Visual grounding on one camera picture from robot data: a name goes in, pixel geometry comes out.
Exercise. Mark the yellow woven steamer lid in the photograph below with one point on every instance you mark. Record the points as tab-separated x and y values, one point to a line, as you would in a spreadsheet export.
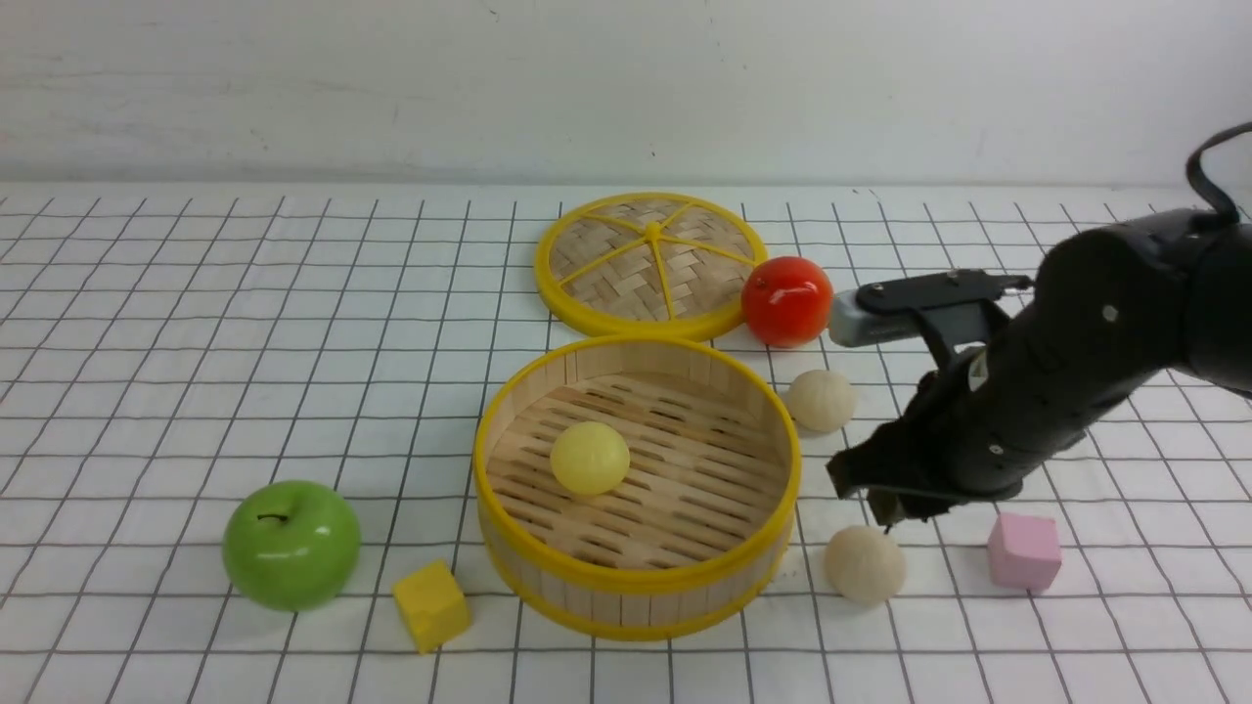
647	263

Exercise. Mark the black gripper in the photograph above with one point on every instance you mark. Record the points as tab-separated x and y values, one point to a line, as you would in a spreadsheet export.
970	436

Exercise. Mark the yellow cube block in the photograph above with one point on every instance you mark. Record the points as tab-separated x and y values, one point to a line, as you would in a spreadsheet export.
432	606

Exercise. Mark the beige bun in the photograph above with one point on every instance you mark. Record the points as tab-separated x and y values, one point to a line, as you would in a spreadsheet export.
821	400
864	565

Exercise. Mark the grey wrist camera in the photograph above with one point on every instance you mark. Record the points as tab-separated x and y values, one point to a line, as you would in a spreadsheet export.
947	310

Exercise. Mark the yellow bun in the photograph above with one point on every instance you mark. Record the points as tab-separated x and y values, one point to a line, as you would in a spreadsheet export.
590	458

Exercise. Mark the white grid tablecloth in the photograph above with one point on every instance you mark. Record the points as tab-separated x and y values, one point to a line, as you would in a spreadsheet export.
167	354

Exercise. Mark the red tomato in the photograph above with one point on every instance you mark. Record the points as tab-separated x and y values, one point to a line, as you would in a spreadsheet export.
787	301

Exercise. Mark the yellow bamboo steamer tray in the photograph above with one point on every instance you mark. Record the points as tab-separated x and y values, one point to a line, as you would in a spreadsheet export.
701	521

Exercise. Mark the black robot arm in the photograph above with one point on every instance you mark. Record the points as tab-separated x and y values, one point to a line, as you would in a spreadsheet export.
1118	304

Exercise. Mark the pink cube block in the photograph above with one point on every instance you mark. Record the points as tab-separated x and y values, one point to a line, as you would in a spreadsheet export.
1024	552

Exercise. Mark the green apple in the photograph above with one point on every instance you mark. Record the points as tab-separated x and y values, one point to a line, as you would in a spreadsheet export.
292	545

